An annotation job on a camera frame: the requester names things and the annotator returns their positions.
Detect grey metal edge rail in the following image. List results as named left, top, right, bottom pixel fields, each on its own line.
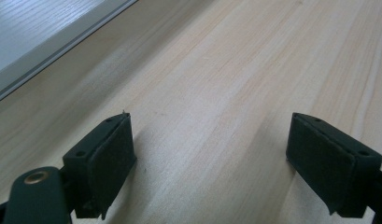
left=0, top=0, right=140, bottom=106

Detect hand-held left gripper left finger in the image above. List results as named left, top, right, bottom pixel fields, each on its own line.
left=62, top=112, right=138, bottom=221

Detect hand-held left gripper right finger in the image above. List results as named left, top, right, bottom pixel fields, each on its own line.
left=285, top=112, right=382, bottom=218

